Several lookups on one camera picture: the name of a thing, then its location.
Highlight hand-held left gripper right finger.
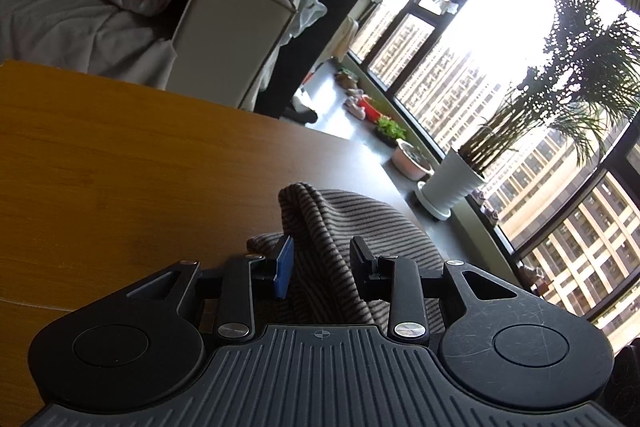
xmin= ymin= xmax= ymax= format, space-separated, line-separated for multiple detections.
xmin=350 ymin=235 xmax=519 ymax=339

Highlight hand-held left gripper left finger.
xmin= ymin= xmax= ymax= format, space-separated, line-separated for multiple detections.
xmin=127 ymin=234 xmax=296 ymax=341

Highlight striped grey knit garment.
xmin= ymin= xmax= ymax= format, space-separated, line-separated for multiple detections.
xmin=247 ymin=182 xmax=446 ymax=334

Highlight pink flower pot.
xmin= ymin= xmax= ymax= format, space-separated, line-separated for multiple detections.
xmin=390 ymin=141 xmax=435 ymax=182

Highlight white plant pot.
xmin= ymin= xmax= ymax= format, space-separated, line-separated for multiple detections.
xmin=416 ymin=148 xmax=488 ymax=222

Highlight small green plant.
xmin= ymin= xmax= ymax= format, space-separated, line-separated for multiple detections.
xmin=374 ymin=115 xmax=409 ymax=147

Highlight small windowsill ornaments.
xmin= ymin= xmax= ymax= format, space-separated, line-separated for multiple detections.
xmin=472 ymin=189 xmax=501 ymax=224

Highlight red basin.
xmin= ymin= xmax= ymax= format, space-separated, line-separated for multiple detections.
xmin=362 ymin=99 xmax=387 ymax=123

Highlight cream hanging towel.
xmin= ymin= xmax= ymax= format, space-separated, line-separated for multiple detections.
xmin=334 ymin=18 xmax=362 ymax=61

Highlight beige sofa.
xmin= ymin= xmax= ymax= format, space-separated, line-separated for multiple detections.
xmin=165 ymin=0 xmax=302 ymax=111

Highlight tall palm plant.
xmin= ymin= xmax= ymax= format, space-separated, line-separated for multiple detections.
xmin=456 ymin=0 xmax=640 ymax=181

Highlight grey sofa sheet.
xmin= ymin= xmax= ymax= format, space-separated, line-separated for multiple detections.
xmin=0 ymin=0 xmax=179 ymax=88

